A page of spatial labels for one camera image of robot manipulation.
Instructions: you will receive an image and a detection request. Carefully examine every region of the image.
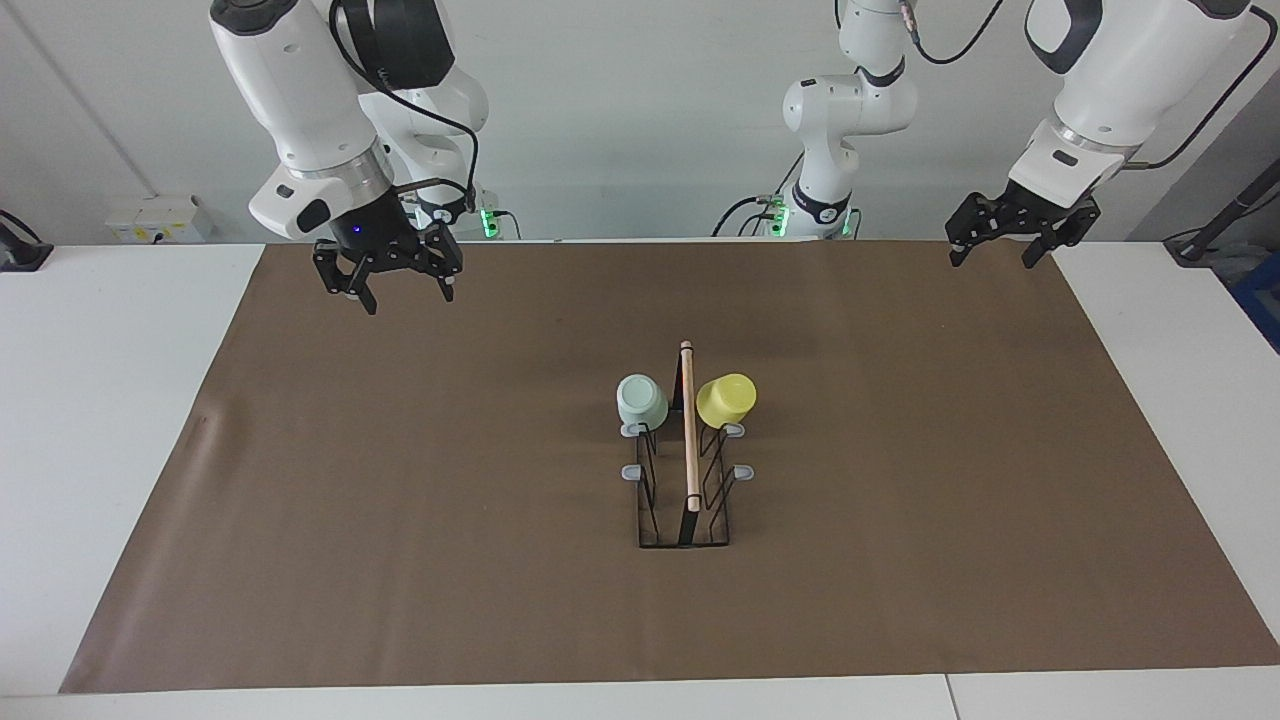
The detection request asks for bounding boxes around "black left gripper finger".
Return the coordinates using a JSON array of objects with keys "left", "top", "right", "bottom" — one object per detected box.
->
[
  {"left": 1022, "top": 195, "right": 1102, "bottom": 269},
  {"left": 946, "top": 192, "right": 1013, "bottom": 268}
]

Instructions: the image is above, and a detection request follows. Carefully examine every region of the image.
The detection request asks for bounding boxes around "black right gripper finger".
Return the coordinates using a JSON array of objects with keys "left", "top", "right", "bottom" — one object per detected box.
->
[
  {"left": 418, "top": 222, "right": 464, "bottom": 303},
  {"left": 313, "top": 240, "right": 379, "bottom": 316}
]

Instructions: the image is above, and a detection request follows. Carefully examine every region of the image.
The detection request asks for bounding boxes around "pale green plastic cup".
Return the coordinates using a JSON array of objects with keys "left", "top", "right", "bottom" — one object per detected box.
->
[{"left": 616, "top": 374, "right": 669, "bottom": 433}]

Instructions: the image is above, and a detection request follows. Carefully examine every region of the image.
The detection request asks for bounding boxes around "yellow plastic cup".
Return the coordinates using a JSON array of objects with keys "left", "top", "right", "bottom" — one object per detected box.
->
[{"left": 696, "top": 374, "right": 758, "bottom": 429}]

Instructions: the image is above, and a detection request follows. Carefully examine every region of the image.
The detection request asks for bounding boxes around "black stand pole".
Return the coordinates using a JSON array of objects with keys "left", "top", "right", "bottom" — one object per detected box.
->
[{"left": 1163, "top": 155, "right": 1280, "bottom": 269}]

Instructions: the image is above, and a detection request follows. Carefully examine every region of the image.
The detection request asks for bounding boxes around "blue box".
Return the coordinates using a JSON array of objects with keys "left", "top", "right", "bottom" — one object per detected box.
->
[{"left": 1228, "top": 250, "right": 1280, "bottom": 353}]

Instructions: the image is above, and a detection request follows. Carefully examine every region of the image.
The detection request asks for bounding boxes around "black clamp base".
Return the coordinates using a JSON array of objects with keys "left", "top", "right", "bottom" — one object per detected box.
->
[{"left": 0, "top": 208, "right": 54, "bottom": 273}]

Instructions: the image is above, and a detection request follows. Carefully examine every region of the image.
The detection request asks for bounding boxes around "brown paper table mat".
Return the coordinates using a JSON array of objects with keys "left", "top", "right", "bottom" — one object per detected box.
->
[{"left": 58, "top": 238, "right": 1280, "bottom": 695}]

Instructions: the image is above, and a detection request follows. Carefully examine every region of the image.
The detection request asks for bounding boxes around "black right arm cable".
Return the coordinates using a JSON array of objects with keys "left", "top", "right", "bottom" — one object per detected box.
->
[{"left": 330, "top": 0, "right": 479, "bottom": 211}]

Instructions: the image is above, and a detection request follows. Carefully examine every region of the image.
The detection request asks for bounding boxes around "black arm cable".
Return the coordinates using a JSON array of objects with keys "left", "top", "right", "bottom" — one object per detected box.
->
[
  {"left": 330, "top": 0, "right": 479, "bottom": 211},
  {"left": 1125, "top": 5, "right": 1276, "bottom": 171}
]

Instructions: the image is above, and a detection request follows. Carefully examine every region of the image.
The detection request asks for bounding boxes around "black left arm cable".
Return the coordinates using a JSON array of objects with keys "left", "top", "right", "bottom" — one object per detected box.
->
[{"left": 1125, "top": 5, "right": 1276, "bottom": 171}]

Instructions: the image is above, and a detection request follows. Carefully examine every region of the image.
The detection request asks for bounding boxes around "white wall socket box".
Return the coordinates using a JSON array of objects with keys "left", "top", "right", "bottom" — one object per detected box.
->
[{"left": 105, "top": 195, "right": 216, "bottom": 246}]

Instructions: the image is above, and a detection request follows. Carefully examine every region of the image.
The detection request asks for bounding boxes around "black base cable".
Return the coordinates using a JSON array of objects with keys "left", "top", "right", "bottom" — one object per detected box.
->
[{"left": 712, "top": 150, "right": 806, "bottom": 238}]

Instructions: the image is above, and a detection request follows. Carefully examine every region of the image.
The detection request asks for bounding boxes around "black wire cup rack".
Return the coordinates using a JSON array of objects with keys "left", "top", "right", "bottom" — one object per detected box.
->
[{"left": 622, "top": 340, "right": 756, "bottom": 549}]

